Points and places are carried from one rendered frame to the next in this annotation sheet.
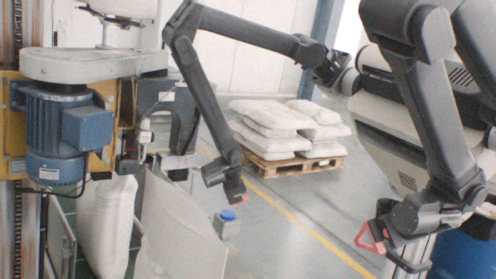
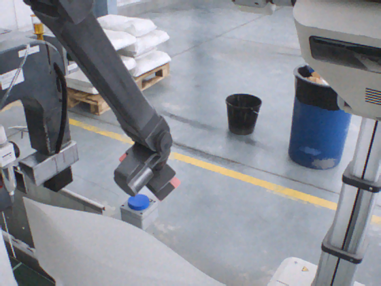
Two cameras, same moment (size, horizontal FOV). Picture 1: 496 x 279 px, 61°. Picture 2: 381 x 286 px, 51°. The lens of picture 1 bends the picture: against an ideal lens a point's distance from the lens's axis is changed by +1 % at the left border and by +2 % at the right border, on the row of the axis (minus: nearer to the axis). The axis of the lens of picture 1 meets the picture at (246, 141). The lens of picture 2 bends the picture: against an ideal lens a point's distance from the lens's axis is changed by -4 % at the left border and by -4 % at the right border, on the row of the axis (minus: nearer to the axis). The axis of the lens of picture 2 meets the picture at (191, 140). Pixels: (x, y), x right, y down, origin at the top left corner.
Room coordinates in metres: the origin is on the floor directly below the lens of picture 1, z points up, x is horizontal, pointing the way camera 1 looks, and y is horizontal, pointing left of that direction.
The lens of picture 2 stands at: (0.50, 0.23, 1.56)
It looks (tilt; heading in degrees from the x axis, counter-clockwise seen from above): 29 degrees down; 338
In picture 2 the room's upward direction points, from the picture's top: 1 degrees clockwise
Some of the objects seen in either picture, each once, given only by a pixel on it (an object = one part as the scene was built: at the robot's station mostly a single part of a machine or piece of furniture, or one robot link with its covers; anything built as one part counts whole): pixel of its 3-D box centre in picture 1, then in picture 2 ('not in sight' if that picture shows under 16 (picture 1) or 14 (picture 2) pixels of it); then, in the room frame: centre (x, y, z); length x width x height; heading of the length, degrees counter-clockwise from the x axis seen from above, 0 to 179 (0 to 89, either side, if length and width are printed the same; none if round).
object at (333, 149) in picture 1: (317, 147); (139, 62); (4.55, -0.81, 0.20); 0.67 x 0.43 x 0.15; 128
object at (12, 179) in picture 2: (142, 151); (7, 177); (1.25, 0.33, 1.11); 0.03 x 0.03 x 0.06
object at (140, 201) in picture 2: (227, 215); (138, 203); (1.41, 0.02, 0.84); 0.06 x 0.06 x 0.02
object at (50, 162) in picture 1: (59, 134); not in sight; (1.01, 0.48, 1.21); 0.15 x 0.15 x 0.25
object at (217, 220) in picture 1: (226, 223); (139, 212); (1.41, 0.02, 0.81); 0.08 x 0.08 x 0.06; 38
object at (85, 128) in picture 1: (88, 131); not in sight; (0.97, 0.39, 1.25); 0.10 x 0.08 x 0.12; 153
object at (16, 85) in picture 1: (38, 100); not in sight; (1.06, 0.56, 1.27); 0.12 x 0.09 x 0.09; 128
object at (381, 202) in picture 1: (390, 220); (242, 115); (3.15, -1.30, 0.13); 0.30 x 0.30 x 0.26
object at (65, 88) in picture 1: (60, 82); not in sight; (1.01, 0.48, 1.35); 0.12 x 0.12 x 0.04
